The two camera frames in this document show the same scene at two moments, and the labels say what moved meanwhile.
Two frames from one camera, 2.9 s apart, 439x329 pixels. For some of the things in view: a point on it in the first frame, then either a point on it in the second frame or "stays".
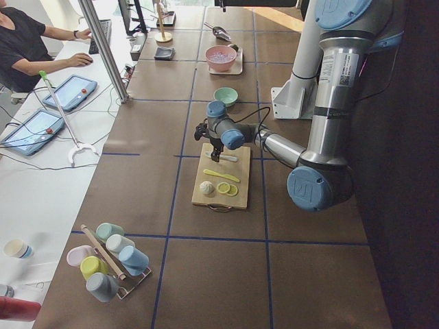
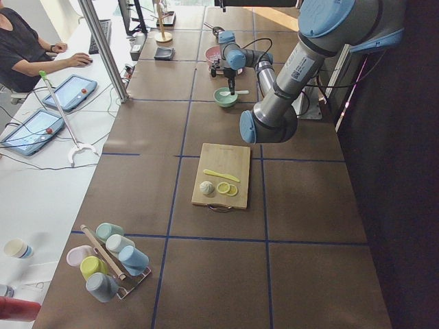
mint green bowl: x=227 y=94 stays
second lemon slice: x=232 y=191 stays
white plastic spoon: x=224 y=157 to x=227 y=93
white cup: x=116 y=242 stays
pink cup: x=78 y=253 stays
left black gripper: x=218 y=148 to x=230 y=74
